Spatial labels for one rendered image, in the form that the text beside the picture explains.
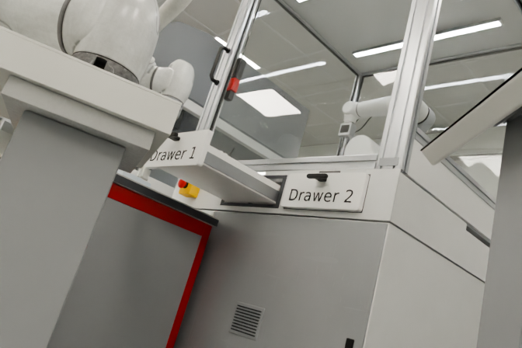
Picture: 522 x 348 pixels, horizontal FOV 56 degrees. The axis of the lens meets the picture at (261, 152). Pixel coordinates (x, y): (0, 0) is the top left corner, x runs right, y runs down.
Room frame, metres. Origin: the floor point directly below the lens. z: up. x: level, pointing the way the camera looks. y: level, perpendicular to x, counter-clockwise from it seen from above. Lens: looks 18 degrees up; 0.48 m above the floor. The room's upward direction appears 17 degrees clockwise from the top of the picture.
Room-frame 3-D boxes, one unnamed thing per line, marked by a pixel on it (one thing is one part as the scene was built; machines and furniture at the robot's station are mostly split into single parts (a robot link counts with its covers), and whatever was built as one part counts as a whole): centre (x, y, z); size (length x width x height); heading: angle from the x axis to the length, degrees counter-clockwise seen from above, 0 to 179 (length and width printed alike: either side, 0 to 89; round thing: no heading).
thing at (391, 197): (1.91, -0.40, 0.87); 1.02 x 0.95 x 0.14; 40
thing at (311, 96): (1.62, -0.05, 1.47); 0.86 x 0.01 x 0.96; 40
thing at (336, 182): (1.39, -0.20, 0.87); 0.29 x 0.02 x 0.11; 40
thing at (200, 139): (1.42, 0.24, 0.87); 0.29 x 0.02 x 0.11; 40
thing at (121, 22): (1.02, 0.39, 1.00); 0.18 x 0.16 x 0.22; 84
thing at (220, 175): (1.56, 0.08, 0.86); 0.40 x 0.26 x 0.06; 130
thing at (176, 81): (1.63, 0.37, 1.18); 0.13 x 0.11 x 0.16; 84
